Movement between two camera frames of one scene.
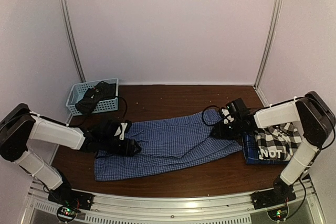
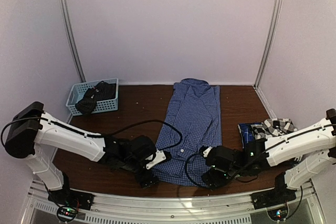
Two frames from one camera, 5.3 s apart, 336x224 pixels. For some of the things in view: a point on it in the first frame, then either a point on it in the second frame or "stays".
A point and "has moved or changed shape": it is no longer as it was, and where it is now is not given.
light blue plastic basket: x=77 y=91 stays
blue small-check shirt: x=165 y=144 has moved or changed shape
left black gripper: x=127 y=149 -> x=141 y=178
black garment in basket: x=102 y=91 stays
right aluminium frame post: x=273 y=30 stays
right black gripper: x=220 y=132 -> x=207 y=180
